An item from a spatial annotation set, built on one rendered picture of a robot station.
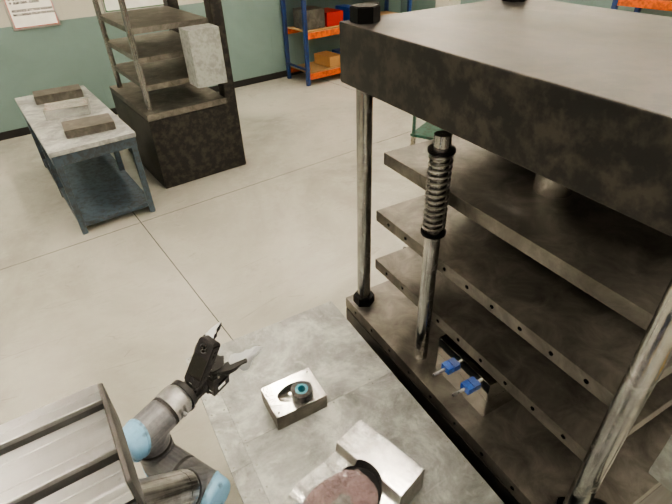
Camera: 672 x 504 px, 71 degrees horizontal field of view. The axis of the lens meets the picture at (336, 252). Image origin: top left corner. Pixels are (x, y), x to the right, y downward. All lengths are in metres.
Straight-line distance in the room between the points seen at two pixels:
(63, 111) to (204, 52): 1.46
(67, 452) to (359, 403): 1.57
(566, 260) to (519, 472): 0.77
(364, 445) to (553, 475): 0.63
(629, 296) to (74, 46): 7.21
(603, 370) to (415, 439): 0.68
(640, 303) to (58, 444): 1.19
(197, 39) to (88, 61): 3.14
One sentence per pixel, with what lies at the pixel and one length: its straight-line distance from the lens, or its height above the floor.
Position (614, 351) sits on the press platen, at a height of 1.29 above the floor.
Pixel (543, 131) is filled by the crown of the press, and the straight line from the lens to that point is 1.14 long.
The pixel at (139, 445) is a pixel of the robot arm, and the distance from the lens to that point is 1.08.
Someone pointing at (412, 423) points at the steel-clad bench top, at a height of 0.80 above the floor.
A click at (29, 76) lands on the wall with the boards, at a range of 7.66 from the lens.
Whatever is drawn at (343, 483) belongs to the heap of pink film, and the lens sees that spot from 1.59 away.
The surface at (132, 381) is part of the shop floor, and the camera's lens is 3.27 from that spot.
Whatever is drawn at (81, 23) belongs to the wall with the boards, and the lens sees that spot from 7.67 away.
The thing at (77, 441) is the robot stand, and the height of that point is 2.03.
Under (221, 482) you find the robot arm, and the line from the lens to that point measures 1.09.
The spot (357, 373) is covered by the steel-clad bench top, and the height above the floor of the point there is 0.80.
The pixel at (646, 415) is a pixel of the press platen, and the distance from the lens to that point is 1.78.
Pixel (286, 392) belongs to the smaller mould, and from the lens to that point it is 1.85.
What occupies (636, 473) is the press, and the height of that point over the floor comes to 0.78.
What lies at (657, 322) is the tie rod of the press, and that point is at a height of 1.61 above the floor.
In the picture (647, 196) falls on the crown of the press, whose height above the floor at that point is 1.86.
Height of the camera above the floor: 2.30
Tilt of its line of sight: 35 degrees down
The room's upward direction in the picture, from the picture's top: 2 degrees counter-clockwise
